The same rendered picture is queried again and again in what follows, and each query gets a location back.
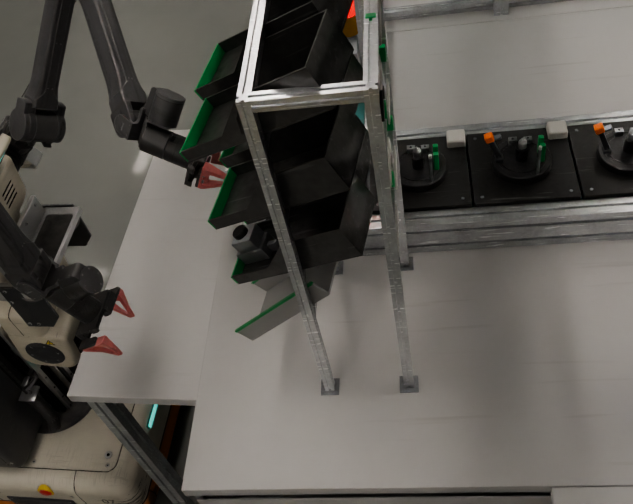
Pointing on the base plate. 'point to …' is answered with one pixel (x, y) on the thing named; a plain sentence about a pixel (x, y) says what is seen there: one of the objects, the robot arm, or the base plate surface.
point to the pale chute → (286, 299)
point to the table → (158, 296)
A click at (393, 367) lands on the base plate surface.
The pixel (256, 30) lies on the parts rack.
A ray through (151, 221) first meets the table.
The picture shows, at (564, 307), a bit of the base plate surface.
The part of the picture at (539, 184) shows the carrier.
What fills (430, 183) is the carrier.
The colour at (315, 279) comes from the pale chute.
